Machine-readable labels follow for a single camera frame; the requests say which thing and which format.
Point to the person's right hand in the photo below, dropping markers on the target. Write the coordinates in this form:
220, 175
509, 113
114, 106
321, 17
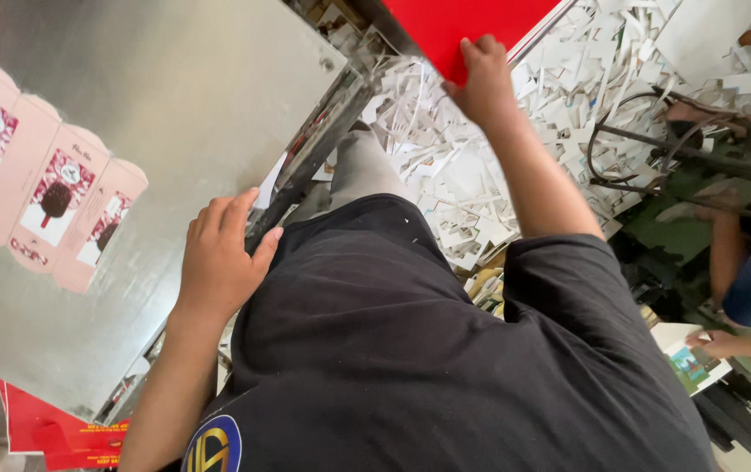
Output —
488, 88

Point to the person's left hand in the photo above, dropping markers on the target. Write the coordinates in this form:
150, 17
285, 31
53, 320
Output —
215, 262

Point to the grey metal press plate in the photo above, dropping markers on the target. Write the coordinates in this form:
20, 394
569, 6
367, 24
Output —
178, 118

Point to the heap of white paper scraps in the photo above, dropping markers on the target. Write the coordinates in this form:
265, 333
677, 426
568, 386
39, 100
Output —
565, 78

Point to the person's grey trousers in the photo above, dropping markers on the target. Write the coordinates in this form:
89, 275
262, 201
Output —
365, 167

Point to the pink printed carton blank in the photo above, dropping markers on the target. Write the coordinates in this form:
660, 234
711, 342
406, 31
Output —
34, 183

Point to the person's black t-shirt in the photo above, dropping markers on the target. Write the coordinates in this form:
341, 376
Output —
414, 354

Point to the red printed cardboard sheet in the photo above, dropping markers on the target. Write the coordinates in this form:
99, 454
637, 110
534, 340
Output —
54, 429

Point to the white colourful printed sheet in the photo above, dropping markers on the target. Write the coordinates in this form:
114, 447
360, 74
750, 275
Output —
690, 367

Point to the dark metal machine frame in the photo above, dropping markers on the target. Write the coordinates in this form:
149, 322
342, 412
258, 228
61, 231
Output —
696, 154

